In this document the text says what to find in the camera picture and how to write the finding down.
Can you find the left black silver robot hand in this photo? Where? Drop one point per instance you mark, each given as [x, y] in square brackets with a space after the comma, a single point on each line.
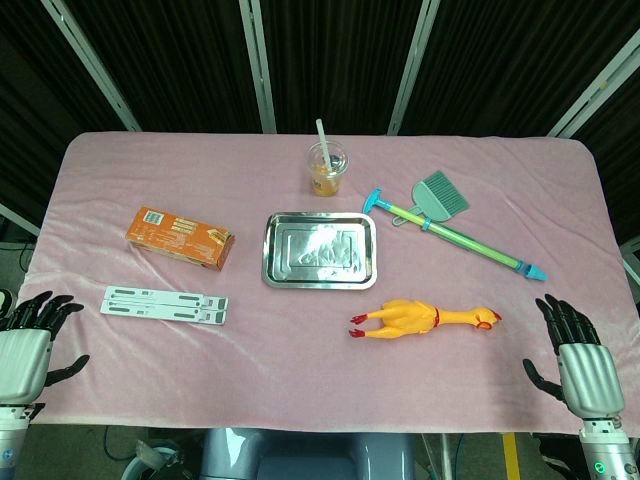
[22, 355]

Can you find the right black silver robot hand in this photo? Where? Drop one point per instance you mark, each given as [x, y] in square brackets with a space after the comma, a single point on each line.
[590, 380]

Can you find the yellow rubber chicken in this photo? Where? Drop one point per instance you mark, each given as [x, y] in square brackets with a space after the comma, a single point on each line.
[405, 319]

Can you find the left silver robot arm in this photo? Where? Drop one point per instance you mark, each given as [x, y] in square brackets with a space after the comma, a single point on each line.
[12, 440]

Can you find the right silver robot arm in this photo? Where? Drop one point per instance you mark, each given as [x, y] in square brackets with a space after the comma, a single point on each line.
[607, 450]

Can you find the green blue toy water pump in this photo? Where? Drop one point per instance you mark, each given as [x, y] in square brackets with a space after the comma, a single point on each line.
[460, 240]

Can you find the stainless steel tray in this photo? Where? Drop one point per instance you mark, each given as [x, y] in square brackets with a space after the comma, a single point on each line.
[320, 250]

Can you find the white folding laptop stand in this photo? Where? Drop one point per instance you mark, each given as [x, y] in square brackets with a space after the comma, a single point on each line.
[160, 305]

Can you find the white plastic bucket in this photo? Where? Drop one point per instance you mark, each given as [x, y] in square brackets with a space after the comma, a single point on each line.
[150, 462]

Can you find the orange cardboard box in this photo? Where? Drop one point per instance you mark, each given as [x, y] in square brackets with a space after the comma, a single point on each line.
[175, 235]

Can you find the pink velvet tablecloth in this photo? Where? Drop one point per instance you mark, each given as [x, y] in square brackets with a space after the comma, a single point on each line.
[250, 370]

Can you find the teal mini dustpan brush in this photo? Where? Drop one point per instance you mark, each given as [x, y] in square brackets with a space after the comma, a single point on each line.
[440, 197]

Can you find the blue grey robot torso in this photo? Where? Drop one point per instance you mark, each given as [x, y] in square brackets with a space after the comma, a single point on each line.
[305, 455]

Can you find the clear plastic drink cup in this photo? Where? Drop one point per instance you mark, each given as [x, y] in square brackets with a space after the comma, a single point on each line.
[327, 182]

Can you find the white drinking straw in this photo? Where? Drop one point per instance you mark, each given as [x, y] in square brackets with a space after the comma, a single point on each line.
[321, 135]

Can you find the white metal frame post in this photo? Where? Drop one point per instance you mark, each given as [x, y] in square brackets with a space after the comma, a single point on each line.
[412, 70]
[595, 90]
[257, 65]
[95, 70]

